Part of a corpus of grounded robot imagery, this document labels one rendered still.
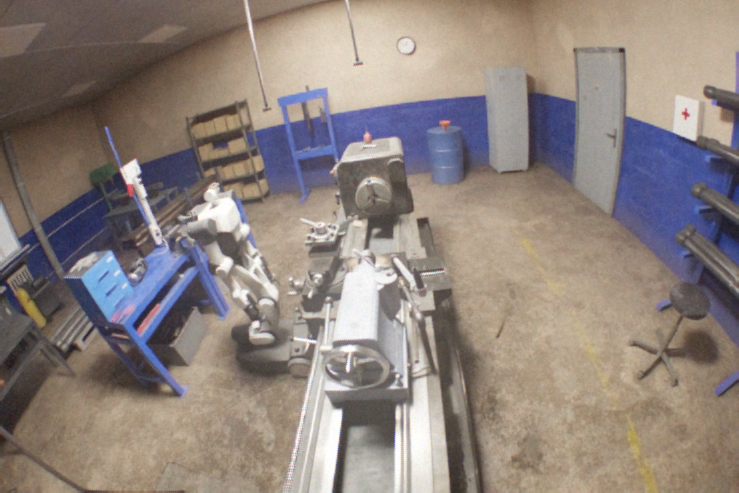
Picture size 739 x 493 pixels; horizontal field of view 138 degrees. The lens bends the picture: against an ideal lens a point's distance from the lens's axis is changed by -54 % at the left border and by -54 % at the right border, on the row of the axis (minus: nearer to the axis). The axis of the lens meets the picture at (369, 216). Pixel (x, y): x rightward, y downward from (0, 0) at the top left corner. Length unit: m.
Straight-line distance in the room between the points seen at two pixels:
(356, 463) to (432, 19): 5.59
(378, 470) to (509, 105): 5.07
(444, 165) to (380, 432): 4.32
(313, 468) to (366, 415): 0.34
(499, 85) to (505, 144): 1.01
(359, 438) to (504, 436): 1.05
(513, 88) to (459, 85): 0.96
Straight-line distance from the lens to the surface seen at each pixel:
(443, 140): 4.90
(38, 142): 8.15
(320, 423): 1.25
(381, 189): 2.08
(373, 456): 1.27
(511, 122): 5.38
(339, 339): 1.02
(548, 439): 2.13
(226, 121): 5.97
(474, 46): 5.67
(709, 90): 2.84
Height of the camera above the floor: 1.91
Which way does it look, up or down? 26 degrees down
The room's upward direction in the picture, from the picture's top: 10 degrees counter-clockwise
